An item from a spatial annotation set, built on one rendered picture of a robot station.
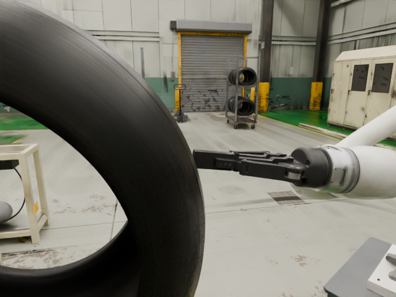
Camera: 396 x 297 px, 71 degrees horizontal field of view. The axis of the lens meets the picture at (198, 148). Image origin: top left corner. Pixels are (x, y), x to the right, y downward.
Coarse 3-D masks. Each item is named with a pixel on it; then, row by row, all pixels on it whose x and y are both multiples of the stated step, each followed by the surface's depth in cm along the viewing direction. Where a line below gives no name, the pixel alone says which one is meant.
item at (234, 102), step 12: (228, 60) 835; (240, 60) 839; (228, 72) 844; (240, 72) 739; (252, 72) 744; (228, 84) 852; (240, 84) 748; (252, 84) 754; (240, 96) 837; (228, 108) 852; (240, 108) 869; (252, 108) 787; (228, 120) 874; (240, 120) 793; (252, 120) 788
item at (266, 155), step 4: (232, 152) 50; (240, 156) 50; (244, 156) 50; (248, 156) 50; (252, 156) 50; (256, 156) 51; (260, 156) 51; (264, 156) 51; (268, 156) 51; (272, 156) 51; (276, 156) 51; (280, 156) 52; (284, 156) 52
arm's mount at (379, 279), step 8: (392, 248) 114; (384, 256) 109; (384, 264) 105; (392, 264) 105; (376, 272) 102; (384, 272) 101; (368, 280) 98; (376, 280) 98; (384, 280) 98; (392, 280) 97; (368, 288) 99; (376, 288) 97; (384, 288) 95; (392, 288) 94; (384, 296) 95; (392, 296) 93
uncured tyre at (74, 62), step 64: (0, 0) 25; (0, 64) 23; (64, 64) 25; (128, 64) 32; (64, 128) 25; (128, 128) 27; (128, 192) 28; (192, 192) 33; (128, 256) 59; (192, 256) 33
